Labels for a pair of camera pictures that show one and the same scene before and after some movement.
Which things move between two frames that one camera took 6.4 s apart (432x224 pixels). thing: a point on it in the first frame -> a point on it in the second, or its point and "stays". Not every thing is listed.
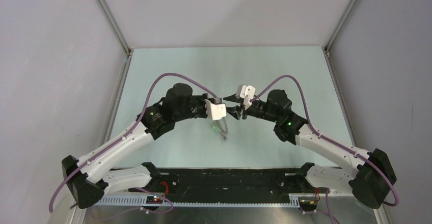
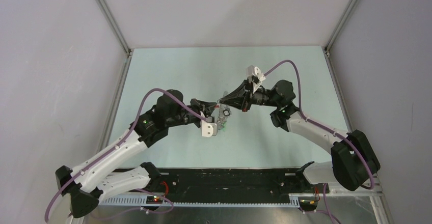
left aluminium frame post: [111, 18] stays
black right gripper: [236, 111] -> [236, 99]
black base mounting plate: [227, 181] stays
